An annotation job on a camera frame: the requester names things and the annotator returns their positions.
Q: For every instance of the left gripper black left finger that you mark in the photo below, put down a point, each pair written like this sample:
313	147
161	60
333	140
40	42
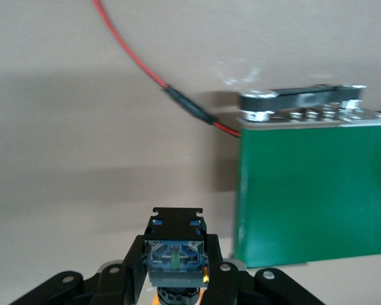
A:
120	286

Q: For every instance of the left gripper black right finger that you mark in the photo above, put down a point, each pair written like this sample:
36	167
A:
228	286

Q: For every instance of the yellow mushroom push button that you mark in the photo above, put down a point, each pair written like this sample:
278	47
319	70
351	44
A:
174	254

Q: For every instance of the green belt conveyor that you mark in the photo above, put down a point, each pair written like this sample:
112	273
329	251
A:
304	190

